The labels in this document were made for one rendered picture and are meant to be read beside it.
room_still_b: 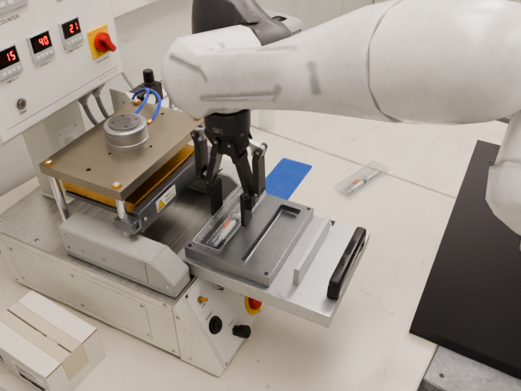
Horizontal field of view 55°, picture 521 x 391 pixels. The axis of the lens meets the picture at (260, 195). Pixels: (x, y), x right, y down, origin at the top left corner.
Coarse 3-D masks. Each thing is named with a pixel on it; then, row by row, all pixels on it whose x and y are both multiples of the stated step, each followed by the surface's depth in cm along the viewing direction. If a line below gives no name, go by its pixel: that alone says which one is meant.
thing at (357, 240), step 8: (360, 232) 89; (352, 240) 87; (360, 240) 87; (352, 248) 85; (344, 256) 84; (352, 256) 84; (344, 264) 82; (352, 264) 85; (336, 272) 81; (344, 272) 81; (336, 280) 80; (344, 280) 82; (328, 288) 81; (336, 288) 80; (328, 296) 82; (336, 296) 81
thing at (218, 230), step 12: (240, 192) 98; (264, 192) 98; (228, 204) 95; (216, 216) 92; (228, 216) 92; (240, 216) 92; (204, 228) 90; (216, 228) 90; (228, 228) 90; (204, 240) 87; (216, 240) 87
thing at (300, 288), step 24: (312, 240) 87; (336, 240) 93; (192, 264) 88; (288, 264) 88; (312, 264) 88; (336, 264) 88; (240, 288) 86; (264, 288) 84; (288, 288) 84; (312, 288) 84; (288, 312) 83; (312, 312) 80
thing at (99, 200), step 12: (180, 156) 99; (168, 168) 95; (156, 180) 92; (72, 192) 94; (84, 192) 92; (96, 192) 90; (132, 192) 90; (144, 192) 90; (96, 204) 92; (108, 204) 91; (132, 204) 87
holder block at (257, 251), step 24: (264, 216) 94; (288, 216) 96; (312, 216) 97; (192, 240) 89; (240, 240) 89; (264, 240) 91; (288, 240) 89; (216, 264) 86; (240, 264) 85; (264, 264) 87
